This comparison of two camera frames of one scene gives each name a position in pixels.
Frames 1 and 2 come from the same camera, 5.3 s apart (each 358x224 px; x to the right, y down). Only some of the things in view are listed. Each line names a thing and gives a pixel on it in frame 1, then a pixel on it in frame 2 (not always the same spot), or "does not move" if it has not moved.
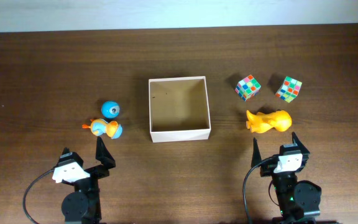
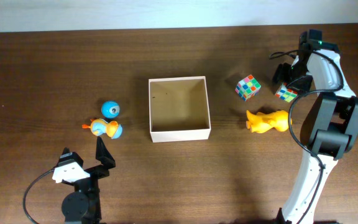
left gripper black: (102, 170) does not move
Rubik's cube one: (247, 88) does not move
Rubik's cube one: (289, 89) does not move
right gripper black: (268, 168) → (295, 76)
